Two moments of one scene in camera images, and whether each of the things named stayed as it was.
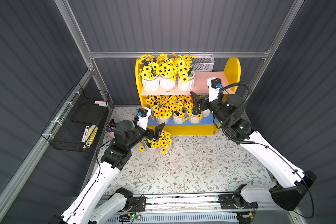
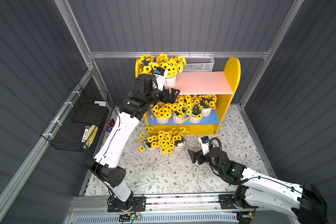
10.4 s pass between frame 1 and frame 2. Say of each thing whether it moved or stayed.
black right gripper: moved
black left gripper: moved
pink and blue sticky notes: stayed
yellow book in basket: stayed
